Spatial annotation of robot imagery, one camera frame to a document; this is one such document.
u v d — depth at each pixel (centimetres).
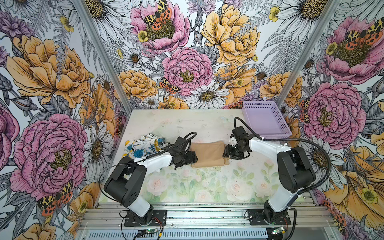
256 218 74
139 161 50
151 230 71
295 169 48
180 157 71
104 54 88
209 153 93
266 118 123
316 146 50
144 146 97
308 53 88
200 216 76
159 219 73
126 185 45
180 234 111
